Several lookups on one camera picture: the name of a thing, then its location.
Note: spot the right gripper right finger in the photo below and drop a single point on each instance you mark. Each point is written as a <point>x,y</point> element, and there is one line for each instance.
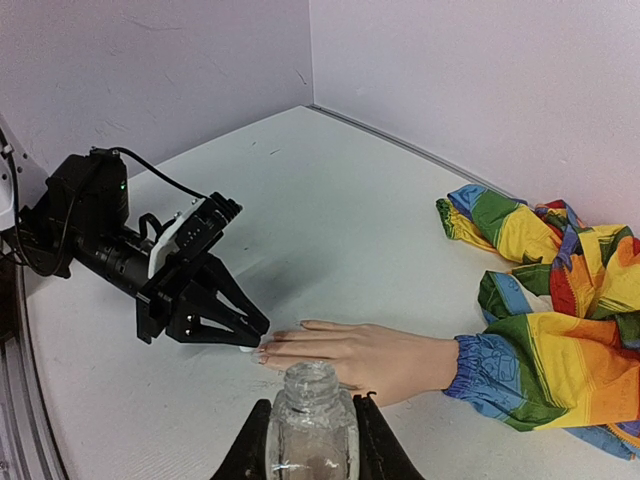
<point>381,455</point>

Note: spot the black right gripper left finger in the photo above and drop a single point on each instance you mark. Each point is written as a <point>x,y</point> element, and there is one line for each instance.
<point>246,457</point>

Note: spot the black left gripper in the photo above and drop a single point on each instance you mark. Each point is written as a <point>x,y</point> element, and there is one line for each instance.
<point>82,216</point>

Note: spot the clear nail polish bottle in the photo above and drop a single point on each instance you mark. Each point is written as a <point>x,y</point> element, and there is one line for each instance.
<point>313,430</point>

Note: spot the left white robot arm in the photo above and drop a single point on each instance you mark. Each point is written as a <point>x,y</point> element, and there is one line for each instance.
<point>152,317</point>

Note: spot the mannequin hand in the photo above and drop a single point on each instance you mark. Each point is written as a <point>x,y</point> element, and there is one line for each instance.
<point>395,365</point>

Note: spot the colourful rainbow jacket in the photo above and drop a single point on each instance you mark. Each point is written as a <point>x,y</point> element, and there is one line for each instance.
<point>561,343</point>

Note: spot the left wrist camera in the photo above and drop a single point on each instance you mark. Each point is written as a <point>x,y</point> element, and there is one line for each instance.
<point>193,231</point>

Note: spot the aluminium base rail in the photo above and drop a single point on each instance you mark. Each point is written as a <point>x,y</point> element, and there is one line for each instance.
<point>28,446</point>

